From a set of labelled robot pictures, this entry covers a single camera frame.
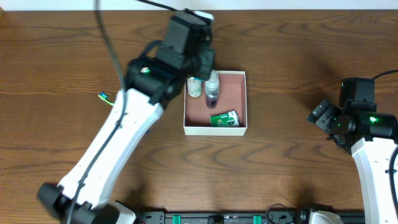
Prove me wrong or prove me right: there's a white leaf-print lotion tube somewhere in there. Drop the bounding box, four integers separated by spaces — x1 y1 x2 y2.
187 77 203 98

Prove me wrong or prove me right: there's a clear pump spray bottle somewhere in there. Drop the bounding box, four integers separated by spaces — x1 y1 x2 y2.
205 70 220 109

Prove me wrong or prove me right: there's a white box with red interior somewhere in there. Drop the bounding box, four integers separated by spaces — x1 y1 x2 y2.
183 71 248 136

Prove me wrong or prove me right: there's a green and white soap packet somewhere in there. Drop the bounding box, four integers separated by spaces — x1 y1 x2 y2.
209 110 239 128

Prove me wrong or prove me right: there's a green and white toothbrush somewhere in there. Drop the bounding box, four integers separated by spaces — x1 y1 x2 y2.
98 91 114 106

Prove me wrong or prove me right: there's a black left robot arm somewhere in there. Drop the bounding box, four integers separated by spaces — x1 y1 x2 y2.
37 44 215 223

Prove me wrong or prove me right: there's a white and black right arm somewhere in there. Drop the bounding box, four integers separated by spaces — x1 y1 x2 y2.
307 100 397 223

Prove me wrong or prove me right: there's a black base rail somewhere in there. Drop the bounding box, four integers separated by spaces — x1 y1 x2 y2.
135 210 309 224

